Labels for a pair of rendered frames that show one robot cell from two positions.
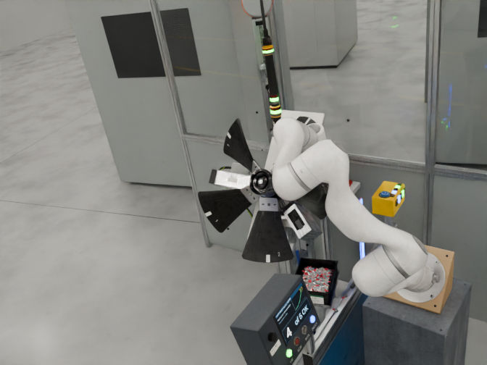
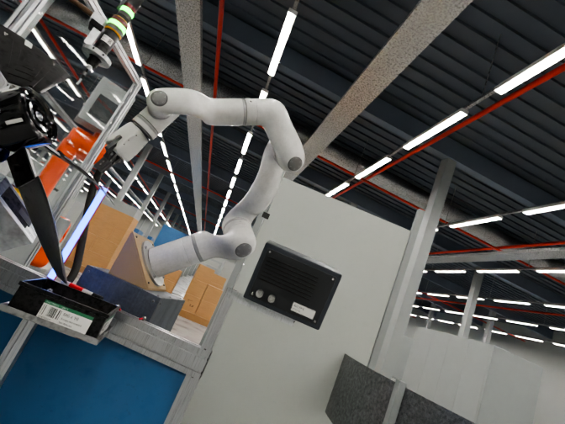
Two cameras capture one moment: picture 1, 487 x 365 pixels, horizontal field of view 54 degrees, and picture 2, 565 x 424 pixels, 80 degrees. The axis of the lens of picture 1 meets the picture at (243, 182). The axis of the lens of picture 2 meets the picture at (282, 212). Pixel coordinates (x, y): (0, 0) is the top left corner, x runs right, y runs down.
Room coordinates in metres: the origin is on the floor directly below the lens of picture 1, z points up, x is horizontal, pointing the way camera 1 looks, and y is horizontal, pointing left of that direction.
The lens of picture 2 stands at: (1.84, 0.80, 1.06)
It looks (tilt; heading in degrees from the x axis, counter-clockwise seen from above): 15 degrees up; 234
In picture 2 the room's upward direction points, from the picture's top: 24 degrees clockwise
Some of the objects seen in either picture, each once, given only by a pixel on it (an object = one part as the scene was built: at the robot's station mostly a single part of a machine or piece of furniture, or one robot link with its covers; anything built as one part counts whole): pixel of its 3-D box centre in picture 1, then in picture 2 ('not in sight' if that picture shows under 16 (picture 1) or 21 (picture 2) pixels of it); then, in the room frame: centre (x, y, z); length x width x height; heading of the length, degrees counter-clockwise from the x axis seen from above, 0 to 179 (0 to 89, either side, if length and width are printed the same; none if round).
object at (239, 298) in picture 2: not in sight; (260, 306); (1.14, -0.07, 1.04); 0.24 x 0.03 x 0.03; 141
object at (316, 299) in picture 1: (314, 280); (68, 307); (1.60, -0.23, 0.85); 0.22 x 0.17 x 0.07; 156
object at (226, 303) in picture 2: (307, 331); (219, 318); (1.22, -0.13, 0.96); 0.03 x 0.03 x 0.20; 51
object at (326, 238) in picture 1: (327, 250); not in sight; (2.36, -0.44, 0.42); 0.04 x 0.04 x 0.83; 51
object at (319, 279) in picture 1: (314, 282); not in sight; (1.60, -0.23, 0.84); 0.19 x 0.14 x 0.04; 156
